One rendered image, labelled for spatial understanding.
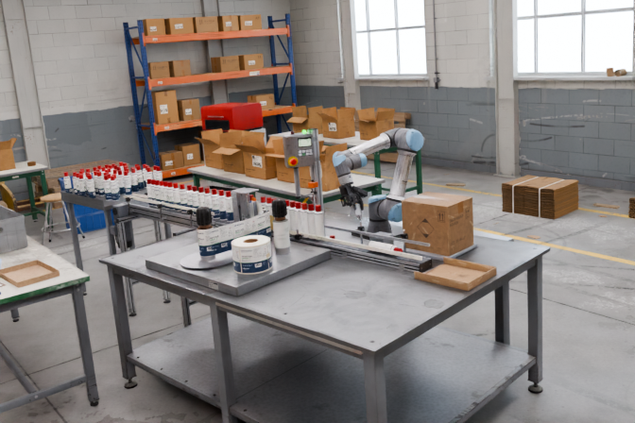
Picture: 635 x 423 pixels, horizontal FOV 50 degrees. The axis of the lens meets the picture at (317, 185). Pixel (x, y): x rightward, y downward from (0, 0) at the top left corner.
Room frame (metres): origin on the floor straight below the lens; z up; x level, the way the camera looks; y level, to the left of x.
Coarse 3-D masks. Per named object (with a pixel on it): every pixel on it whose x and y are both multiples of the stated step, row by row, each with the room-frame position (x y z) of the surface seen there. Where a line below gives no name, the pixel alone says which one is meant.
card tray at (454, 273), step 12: (444, 264) 3.29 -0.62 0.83; (456, 264) 3.26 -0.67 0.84; (468, 264) 3.21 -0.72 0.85; (480, 264) 3.16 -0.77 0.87; (420, 276) 3.10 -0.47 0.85; (432, 276) 3.05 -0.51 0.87; (444, 276) 3.13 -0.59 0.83; (456, 276) 3.11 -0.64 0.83; (468, 276) 3.10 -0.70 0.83; (480, 276) 3.00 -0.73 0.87; (492, 276) 3.08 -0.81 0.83; (456, 288) 2.96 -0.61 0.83; (468, 288) 2.92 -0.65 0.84
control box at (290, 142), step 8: (288, 136) 3.90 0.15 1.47; (296, 136) 3.90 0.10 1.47; (304, 136) 3.91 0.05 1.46; (312, 136) 3.92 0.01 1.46; (288, 144) 3.89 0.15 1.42; (296, 144) 3.90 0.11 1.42; (312, 144) 3.91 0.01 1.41; (288, 152) 3.89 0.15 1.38; (296, 152) 3.90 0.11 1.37; (288, 160) 3.89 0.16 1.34; (304, 160) 3.91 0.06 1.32; (312, 160) 3.91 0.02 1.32
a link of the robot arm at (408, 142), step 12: (396, 132) 3.87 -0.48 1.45; (408, 132) 3.79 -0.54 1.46; (396, 144) 3.87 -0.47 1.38; (408, 144) 3.77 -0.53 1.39; (420, 144) 3.80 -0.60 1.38; (408, 156) 3.79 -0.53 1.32; (396, 168) 3.80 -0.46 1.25; (408, 168) 3.78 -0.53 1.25; (396, 180) 3.77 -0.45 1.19; (396, 192) 3.75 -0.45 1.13; (384, 204) 3.78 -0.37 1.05; (396, 204) 3.72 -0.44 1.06; (384, 216) 3.77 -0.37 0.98; (396, 216) 3.71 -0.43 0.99
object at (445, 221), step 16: (416, 208) 3.51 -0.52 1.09; (432, 208) 3.43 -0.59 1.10; (448, 208) 3.37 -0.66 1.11; (464, 208) 3.47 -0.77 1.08; (416, 224) 3.51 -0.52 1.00; (432, 224) 3.44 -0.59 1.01; (448, 224) 3.37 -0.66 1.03; (464, 224) 3.47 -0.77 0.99; (416, 240) 3.51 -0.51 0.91; (432, 240) 3.44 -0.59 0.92; (448, 240) 3.37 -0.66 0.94; (464, 240) 3.47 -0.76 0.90; (448, 256) 3.37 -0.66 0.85
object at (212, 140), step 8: (208, 136) 7.17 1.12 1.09; (216, 136) 7.23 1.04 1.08; (224, 136) 6.88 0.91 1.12; (232, 136) 6.94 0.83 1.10; (240, 136) 7.00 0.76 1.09; (208, 144) 7.03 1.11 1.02; (216, 144) 6.86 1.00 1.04; (224, 144) 6.88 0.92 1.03; (232, 144) 6.94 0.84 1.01; (208, 152) 7.05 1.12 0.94; (208, 160) 7.06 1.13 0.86; (216, 160) 6.92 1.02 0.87; (216, 168) 6.93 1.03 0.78
